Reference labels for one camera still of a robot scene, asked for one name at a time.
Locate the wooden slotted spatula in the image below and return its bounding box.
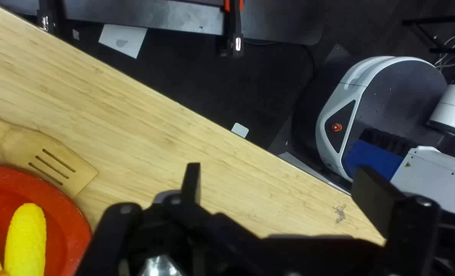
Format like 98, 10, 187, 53
0, 106, 99, 198

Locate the small white card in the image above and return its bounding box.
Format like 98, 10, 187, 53
229, 122, 251, 140

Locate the white and blue machine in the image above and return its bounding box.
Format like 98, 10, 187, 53
315, 54, 455, 217

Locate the white cylindrical part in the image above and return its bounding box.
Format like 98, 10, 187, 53
427, 83, 455, 137

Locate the black orange clamp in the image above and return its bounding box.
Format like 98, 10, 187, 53
219, 0, 246, 59

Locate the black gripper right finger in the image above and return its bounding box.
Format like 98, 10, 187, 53
350, 166, 441, 276

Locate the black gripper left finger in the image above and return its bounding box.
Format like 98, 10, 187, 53
75, 161, 269, 276

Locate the yellow banana toy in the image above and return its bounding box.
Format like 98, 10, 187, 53
3, 203, 49, 276

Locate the red plate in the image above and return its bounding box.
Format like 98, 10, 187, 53
0, 161, 93, 276

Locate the white paper sheet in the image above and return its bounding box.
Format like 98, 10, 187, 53
96, 23, 148, 60

